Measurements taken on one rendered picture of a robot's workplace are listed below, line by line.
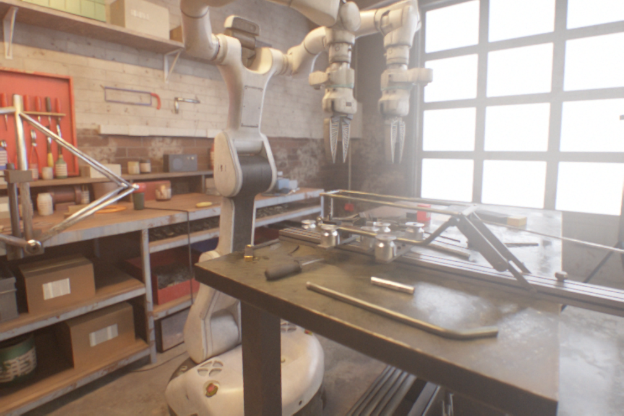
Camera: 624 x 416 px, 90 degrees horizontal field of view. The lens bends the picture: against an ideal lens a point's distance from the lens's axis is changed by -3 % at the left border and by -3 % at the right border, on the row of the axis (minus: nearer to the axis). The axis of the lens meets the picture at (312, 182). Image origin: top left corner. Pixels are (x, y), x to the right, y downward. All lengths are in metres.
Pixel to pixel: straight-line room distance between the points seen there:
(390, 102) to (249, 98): 0.58
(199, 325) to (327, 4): 1.33
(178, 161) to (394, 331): 2.31
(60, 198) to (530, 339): 2.31
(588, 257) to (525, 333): 3.29
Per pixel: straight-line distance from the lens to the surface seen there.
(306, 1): 0.87
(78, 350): 2.07
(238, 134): 1.25
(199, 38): 1.10
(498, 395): 0.56
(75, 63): 2.66
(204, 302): 1.51
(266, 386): 1.06
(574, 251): 3.93
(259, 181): 1.25
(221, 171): 1.24
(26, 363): 2.12
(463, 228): 0.79
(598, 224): 3.87
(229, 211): 1.31
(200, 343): 1.64
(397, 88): 0.90
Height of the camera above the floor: 1.18
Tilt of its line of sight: 6 degrees down
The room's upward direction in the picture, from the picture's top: straight up
